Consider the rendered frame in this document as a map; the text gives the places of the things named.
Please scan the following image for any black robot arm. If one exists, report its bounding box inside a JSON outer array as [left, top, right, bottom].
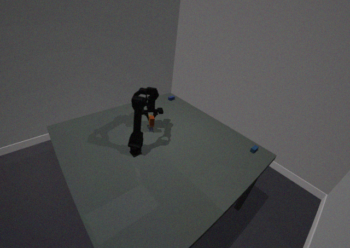
[[128, 87, 159, 157]]

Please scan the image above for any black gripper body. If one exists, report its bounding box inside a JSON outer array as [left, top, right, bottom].
[[142, 104, 163, 115]]

